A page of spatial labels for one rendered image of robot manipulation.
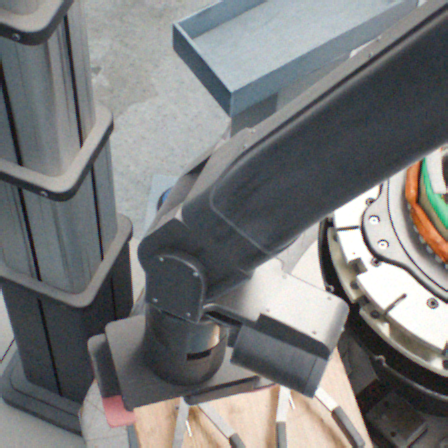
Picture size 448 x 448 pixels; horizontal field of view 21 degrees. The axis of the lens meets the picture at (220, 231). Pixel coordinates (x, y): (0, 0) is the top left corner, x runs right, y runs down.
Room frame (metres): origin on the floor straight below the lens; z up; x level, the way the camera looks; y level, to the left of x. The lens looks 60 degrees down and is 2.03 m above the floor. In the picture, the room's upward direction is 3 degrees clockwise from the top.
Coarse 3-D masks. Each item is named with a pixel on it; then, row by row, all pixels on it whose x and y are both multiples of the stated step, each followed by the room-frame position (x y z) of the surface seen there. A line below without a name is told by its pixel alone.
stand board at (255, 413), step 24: (336, 360) 0.43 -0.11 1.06; (336, 384) 0.41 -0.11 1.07; (144, 408) 0.38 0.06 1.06; (168, 408) 0.38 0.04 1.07; (216, 408) 0.38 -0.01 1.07; (240, 408) 0.38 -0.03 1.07; (264, 408) 0.38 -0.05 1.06; (288, 408) 0.39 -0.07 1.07; (312, 408) 0.39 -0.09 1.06; (144, 432) 0.36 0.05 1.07; (168, 432) 0.36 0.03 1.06; (192, 432) 0.36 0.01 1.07; (216, 432) 0.36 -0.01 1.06; (240, 432) 0.36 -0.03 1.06; (264, 432) 0.36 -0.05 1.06; (288, 432) 0.36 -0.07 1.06; (312, 432) 0.36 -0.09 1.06; (336, 432) 0.37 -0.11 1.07; (360, 432) 0.37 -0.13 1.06
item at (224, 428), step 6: (204, 408) 0.37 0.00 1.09; (210, 408) 0.37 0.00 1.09; (204, 414) 0.37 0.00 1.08; (210, 414) 0.37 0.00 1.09; (216, 414) 0.37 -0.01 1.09; (210, 420) 0.36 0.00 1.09; (216, 420) 0.36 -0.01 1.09; (222, 420) 0.36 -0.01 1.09; (216, 426) 0.36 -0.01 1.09; (222, 426) 0.36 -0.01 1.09; (228, 426) 0.36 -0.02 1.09; (222, 432) 0.35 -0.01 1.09; (228, 432) 0.35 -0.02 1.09; (234, 432) 0.35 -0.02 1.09; (228, 438) 0.35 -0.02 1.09
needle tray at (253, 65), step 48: (240, 0) 0.85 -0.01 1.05; (288, 0) 0.88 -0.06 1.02; (336, 0) 0.88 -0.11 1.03; (384, 0) 0.89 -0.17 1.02; (192, 48) 0.77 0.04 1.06; (240, 48) 0.81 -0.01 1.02; (288, 48) 0.81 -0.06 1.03; (336, 48) 0.80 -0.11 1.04; (240, 96) 0.73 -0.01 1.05; (288, 96) 0.78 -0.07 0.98
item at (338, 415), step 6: (336, 408) 0.38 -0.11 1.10; (342, 408) 0.38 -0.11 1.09; (336, 414) 0.37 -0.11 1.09; (342, 414) 0.37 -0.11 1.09; (336, 420) 0.37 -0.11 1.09; (342, 420) 0.37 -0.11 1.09; (348, 420) 0.37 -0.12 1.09; (342, 426) 0.36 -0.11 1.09; (348, 426) 0.36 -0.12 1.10; (354, 426) 0.36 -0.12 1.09; (342, 432) 0.36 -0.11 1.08; (348, 432) 0.36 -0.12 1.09; (354, 432) 0.36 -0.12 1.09; (348, 438) 0.35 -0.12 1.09; (354, 438) 0.35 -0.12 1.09; (360, 438) 0.35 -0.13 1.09; (354, 444) 0.35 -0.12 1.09; (360, 444) 0.35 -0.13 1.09
